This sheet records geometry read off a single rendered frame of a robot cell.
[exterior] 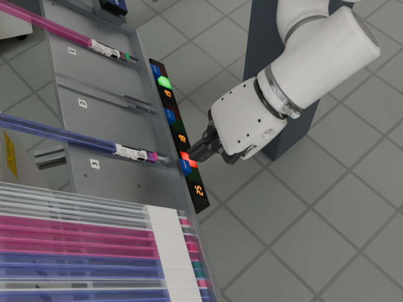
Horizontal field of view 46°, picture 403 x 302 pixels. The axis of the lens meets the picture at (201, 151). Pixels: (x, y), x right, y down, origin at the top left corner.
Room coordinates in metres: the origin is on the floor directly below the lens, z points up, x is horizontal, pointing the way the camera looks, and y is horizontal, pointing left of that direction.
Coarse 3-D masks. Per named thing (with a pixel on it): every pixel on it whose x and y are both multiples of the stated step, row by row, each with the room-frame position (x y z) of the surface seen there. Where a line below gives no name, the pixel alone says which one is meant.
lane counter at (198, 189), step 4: (192, 184) 0.38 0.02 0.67; (196, 184) 0.38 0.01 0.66; (200, 184) 0.38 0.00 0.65; (196, 188) 0.37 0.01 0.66; (200, 188) 0.37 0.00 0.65; (196, 192) 0.36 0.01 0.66; (200, 192) 0.36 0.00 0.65; (204, 192) 0.37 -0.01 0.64; (196, 196) 0.35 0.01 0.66; (200, 196) 0.36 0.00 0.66; (204, 196) 0.36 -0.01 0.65
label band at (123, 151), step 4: (116, 144) 0.37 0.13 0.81; (120, 144) 0.37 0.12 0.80; (120, 148) 0.37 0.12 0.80; (124, 148) 0.37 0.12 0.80; (128, 148) 0.37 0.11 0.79; (132, 148) 0.38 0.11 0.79; (116, 152) 0.36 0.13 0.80; (120, 152) 0.36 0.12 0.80; (124, 152) 0.36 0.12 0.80; (128, 152) 0.37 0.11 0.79; (132, 152) 0.37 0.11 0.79; (136, 152) 0.37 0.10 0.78; (140, 152) 0.38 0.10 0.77; (144, 152) 0.38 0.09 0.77; (124, 156) 0.36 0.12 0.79; (128, 156) 0.36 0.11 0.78; (132, 156) 0.36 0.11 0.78; (136, 156) 0.37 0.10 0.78; (140, 156) 0.37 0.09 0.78; (144, 156) 0.37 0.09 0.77; (140, 160) 0.37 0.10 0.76; (144, 160) 0.37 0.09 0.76
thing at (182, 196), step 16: (144, 48) 0.64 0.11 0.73; (144, 64) 0.59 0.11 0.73; (144, 80) 0.56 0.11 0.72; (160, 112) 0.48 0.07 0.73; (160, 128) 0.45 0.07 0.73; (160, 144) 0.42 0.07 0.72; (176, 160) 0.39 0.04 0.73; (176, 176) 0.36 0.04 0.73; (176, 192) 0.33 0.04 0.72; (192, 208) 0.30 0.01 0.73; (192, 224) 0.27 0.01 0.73; (208, 256) 0.22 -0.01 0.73; (208, 272) 0.20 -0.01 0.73; (208, 288) 0.18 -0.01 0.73
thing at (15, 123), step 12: (0, 120) 0.33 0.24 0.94; (12, 120) 0.33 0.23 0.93; (24, 120) 0.34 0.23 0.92; (36, 132) 0.33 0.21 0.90; (48, 132) 0.34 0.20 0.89; (60, 132) 0.35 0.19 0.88; (72, 132) 0.36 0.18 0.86; (84, 144) 0.35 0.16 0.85; (96, 144) 0.35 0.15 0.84; (108, 144) 0.36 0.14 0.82
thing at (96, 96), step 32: (96, 32) 0.62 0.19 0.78; (64, 64) 0.50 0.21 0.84; (96, 64) 0.54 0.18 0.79; (128, 64) 0.58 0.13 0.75; (64, 96) 0.43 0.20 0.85; (96, 96) 0.46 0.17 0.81; (128, 96) 0.49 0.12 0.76; (64, 128) 0.37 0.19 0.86; (96, 128) 0.39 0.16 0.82; (128, 128) 0.43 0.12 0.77; (96, 160) 0.33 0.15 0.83; (128, 160) 0.36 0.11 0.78; (160, 160) 0.39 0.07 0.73; (96, 192) 0.28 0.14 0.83; (128, 192) 0.30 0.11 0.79; (160, 192) 0.32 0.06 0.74
